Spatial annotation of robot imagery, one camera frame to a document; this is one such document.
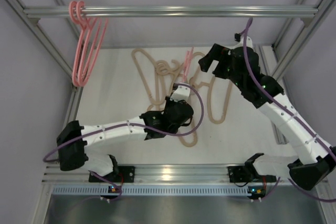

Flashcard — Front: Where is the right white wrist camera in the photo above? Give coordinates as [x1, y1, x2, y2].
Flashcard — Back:
[233, 33, 254, 49]

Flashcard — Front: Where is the front aluminium rail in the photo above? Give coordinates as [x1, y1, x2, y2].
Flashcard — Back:
[41, 163, 326, 183]

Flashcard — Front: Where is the aluminium hanging rail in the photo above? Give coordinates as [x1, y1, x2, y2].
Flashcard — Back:
[22, 4, 320, 21]

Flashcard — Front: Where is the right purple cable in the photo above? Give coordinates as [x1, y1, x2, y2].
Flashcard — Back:
[234, 17, 336, 202]

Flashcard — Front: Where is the pink hanger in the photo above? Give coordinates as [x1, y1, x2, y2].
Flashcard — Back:
[182, 47, 194, 83]
[68, 1, 108, 87]
[76, 1, 108, 87]

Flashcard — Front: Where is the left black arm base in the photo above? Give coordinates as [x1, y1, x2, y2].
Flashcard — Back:
[89, 155, 135, 183]

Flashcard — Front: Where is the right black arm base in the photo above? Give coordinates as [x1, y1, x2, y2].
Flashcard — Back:
[227, 153, 264, 183]

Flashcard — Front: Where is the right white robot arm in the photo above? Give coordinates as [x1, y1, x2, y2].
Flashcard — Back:
[198, 44, 335, 190]

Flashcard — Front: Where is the grey slotted cable duct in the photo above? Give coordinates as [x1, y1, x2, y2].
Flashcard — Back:
[51, 184, 266, 196]

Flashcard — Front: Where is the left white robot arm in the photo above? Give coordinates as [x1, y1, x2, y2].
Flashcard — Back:
[57, 99, 194, 177]

